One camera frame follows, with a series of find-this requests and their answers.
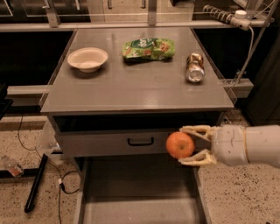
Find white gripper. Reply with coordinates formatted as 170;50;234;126
179;125;249;166

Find orange fruit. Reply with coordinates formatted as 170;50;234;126
165;131;195;159

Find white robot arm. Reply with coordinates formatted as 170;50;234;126
178;125;280;168

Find grey drawer cabinet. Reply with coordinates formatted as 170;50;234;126
39;26;235;177

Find grey open middle drawer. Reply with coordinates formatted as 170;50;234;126
73;154;212;224

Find grey upper drawer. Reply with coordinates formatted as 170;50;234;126
55;129;176;157

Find silver soda can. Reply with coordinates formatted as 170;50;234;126
185;53;205;83

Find dark cabinet at right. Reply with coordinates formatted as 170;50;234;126
244;33;280;125

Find green chip bag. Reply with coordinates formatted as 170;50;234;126
122;38;175;61

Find white power strip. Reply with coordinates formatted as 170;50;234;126
203;5;251;31

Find white paper bowl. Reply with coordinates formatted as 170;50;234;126
67;47;109;73

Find black bar on floor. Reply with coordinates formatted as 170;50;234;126
24;154;48;214

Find crushed plastic bottle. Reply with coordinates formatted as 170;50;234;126
1;155;24;177

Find black drawer handle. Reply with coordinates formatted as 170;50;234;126
127;137;154;147

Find white power cable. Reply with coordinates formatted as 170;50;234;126
233;25;255;86

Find black floor cable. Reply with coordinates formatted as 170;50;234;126
17;114;81;224

